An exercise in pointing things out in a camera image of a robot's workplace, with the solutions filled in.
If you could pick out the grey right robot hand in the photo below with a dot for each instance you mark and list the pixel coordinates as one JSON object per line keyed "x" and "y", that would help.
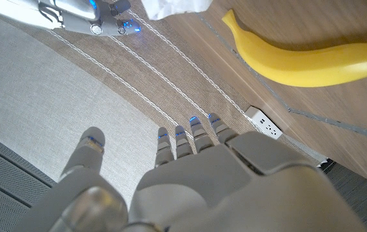
{"x": 83, "y": 14}

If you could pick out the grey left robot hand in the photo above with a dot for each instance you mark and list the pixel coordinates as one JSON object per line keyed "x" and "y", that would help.
{"x": 218, "y": 187}

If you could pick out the white cloth napkin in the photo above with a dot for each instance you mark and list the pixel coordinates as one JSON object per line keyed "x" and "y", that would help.
{"x": 173, "y": 7}

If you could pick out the yellow toy banana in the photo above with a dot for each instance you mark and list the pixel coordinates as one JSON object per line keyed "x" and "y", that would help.
{"x": 299, "y": 62}

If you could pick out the beige striped fabric backdrop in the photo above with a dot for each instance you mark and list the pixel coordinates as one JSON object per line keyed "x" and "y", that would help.
{"x": 73, "y": 90}

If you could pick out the white power strip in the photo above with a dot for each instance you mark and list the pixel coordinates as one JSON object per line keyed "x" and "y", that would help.
{"x": 263, "y": 122}

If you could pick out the dark grey perforated panel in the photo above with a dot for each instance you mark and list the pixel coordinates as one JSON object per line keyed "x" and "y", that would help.
{"x": 2, "y": 187}

